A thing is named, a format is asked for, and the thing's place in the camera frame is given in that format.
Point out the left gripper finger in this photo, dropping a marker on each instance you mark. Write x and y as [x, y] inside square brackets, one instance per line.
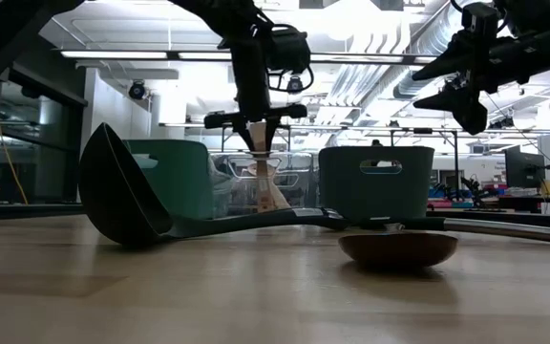
[246, 136]
[271, 131]

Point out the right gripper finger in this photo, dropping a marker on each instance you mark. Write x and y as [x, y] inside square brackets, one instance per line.
[447, 62]
[442, 100]

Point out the wooden solid spatula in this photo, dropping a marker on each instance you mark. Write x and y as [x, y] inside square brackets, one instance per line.
[258, 138]

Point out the black plastic ladle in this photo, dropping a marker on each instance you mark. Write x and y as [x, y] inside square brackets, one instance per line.
[117, 200]

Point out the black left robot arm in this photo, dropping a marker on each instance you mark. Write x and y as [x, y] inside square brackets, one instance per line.
[251, 71]

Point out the black round ceiling spotlight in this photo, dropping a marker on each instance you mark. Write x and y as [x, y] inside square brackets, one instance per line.
[137, 90]
[294, 85]

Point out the clear plastic bin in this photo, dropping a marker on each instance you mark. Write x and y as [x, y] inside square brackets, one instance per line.
[299, 191]

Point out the green plastic bin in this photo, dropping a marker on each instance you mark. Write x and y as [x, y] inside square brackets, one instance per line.
[179, 186]

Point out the black computer monitor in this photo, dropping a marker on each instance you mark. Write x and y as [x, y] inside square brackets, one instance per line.
[523, 167]

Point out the blue plastic bin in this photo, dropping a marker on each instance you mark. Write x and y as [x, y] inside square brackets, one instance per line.
[375, 196]

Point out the long ceiling light bar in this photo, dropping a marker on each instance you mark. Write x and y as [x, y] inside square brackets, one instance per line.
[112, 56]

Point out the black metal frame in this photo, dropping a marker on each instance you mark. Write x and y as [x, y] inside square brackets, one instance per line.
[41, 210]

